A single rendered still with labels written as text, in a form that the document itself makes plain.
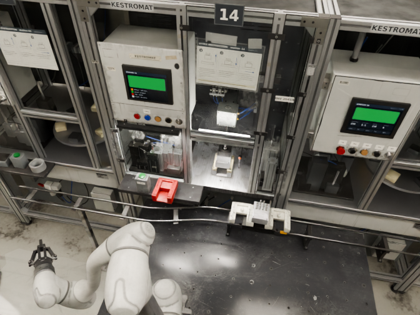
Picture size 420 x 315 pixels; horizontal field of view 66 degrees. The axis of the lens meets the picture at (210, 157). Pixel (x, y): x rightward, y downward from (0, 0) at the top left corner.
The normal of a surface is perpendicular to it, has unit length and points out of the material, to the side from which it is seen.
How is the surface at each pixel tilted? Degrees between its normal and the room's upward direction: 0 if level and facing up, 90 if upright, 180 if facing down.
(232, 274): 0
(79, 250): 0
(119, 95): 90
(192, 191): 0
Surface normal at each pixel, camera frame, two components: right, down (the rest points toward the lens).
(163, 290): 0.01, -0.80
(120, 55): -0.18, 0.68
